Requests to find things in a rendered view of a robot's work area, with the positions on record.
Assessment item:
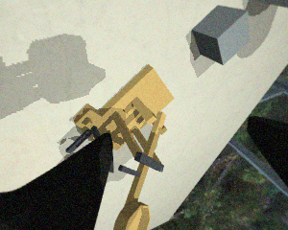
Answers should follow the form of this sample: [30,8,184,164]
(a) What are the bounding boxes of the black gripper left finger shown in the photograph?
[0,133,113,230]

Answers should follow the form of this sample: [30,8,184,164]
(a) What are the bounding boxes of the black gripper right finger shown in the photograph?
[247,116,288,188]

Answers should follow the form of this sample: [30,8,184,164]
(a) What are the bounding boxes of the grey cube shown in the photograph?
[192,5,250,65]

